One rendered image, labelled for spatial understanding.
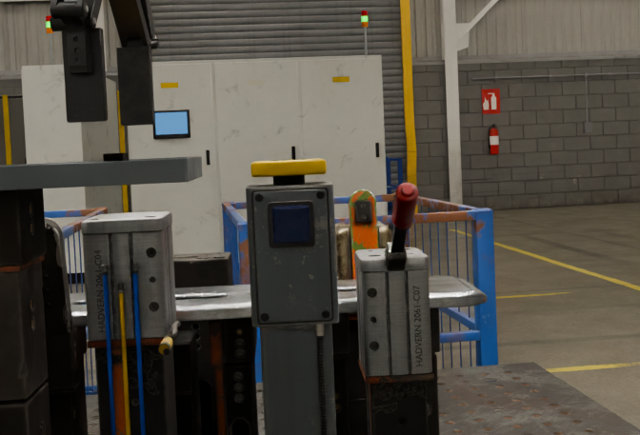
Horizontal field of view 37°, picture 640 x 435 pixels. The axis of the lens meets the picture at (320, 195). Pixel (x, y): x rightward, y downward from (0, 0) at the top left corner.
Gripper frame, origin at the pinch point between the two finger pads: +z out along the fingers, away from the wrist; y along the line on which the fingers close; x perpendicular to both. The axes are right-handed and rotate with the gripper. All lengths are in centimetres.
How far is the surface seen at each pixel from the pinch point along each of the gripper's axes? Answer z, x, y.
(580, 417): 51, -51, 82
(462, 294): 20.6, -29.4, 27.1
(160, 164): 4.6, -5.7, -7.7
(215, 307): 20.7, -2.8, 23.3
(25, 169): 4.6, 4.2, -9.0
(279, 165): 5.1, -14.0, -2.6
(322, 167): 5.4, -17.3, -2.2
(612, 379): 120, -116, 382
